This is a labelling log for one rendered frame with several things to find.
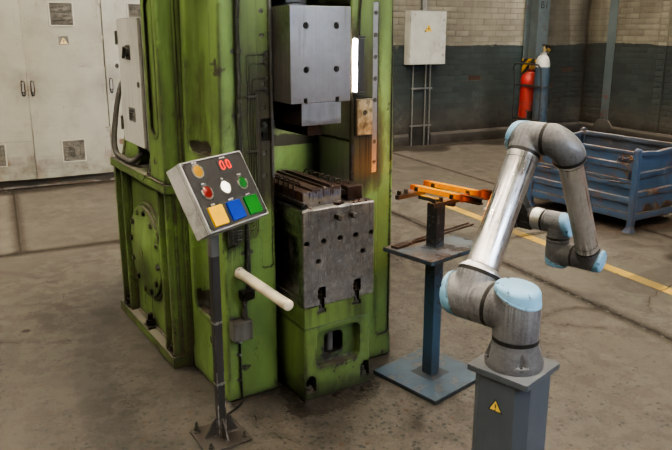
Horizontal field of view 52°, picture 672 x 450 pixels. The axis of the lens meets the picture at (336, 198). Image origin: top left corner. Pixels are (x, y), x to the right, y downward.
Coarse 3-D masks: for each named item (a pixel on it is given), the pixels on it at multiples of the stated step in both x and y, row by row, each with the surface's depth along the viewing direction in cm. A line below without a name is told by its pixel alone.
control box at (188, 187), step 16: (208, 160) 257; (224, 160) 263; (240, 160) 271; (176, 176) 247; (192, 176) 248; (208, 176) 254; (224, 176) 260; (240, 176) 267; (176, 192) 249; (192, 192) 245; (224, 192) 257; (240, 192) 264; (256, 192) 271; (192, 208) 246; (224, 208) 254; (192, 224) 248; (208, 224) 244; (224, 224) 250; (240, 224) 261
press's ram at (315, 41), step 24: (288, 24) 278; (312, 24) 283; (336, 24) 289; (288, 48) 280; (312, 48) 285; (336, 48) 291; (288, 72) 283; (312, 72) 287; (336, 72) 294; (288, 96) 286; (312, 96) 289; (336, 96) 296
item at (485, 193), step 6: (426, 180) 337; (438, 186) 330; (444, 186) 328; (450, 186) 325; (456, 186) 324; (462, 192) 320; (474, 192) 315; (480, 192) 312; (486, 192) 311; (486, 198) 312
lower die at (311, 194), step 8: (280, 176) 326; (288, 176) 326; (296, 176) 321; (312, 176) 325; (280, 184) 313; (296, 184) 309; (304, 184) 308; (312, 184) 308; (336, 184) 308; (280, 192) 314; (296, 192) 301; (304, 192) 298; (312, 192) 299; (320, 192) 301; (328, 192) 304; (336, 192) 306; (304, 200) 298; (312, 200) 300; (320, 200) 302; (328, 200) 305; (336, 200) 307
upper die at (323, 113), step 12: (276, 108) 306; (288, 108) 297; (300, 108) 288; (312, 108) 291; (324, 108) 294; (336, 108) 297; (276, 120) 308; (288, 120) 298; (300, 120) 290; (312, 120) 292; (324, 120) 295; (336, 120) 298
